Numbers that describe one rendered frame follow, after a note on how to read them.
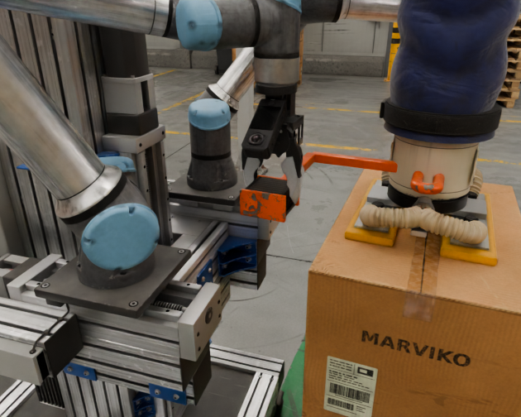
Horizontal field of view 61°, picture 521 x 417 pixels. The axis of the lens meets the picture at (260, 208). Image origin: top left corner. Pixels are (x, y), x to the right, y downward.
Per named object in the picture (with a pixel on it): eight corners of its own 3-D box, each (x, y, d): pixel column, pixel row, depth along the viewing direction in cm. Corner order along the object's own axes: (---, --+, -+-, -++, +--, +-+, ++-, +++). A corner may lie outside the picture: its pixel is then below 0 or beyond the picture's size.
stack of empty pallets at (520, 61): (518, 108, 684) (541, 16, 628) (442, 104, 713) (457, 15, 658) (504, 93, 795) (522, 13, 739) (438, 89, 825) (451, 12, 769)
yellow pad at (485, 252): (495, 267, 84) (501, 244, 82) (439, 256, 87) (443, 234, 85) (489, 200, 112) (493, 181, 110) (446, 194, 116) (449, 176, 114)
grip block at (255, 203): (284, 222, 78) (284, 196, 76) (240, 214, 81) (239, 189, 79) (299, 204, 85) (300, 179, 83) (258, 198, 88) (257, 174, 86)
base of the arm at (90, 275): (61, 281, 86) (50, 236, 82) (107, 244, 99) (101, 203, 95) (130, 295, 82) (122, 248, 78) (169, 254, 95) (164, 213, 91)
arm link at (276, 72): (290, 60, 69) (242, 58, 72) (289, 90, 71) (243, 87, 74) (305, 55, 75) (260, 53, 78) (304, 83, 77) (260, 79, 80)
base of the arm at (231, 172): (178, 187, 129) (175, 155, 125) (199, 170, 142) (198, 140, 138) (227, 194, 125) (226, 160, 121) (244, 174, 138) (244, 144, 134)
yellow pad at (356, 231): (392, 248, 91) (394, 226, 89) (343, 239, 94) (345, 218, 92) (410, 189, 119) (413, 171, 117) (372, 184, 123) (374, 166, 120)
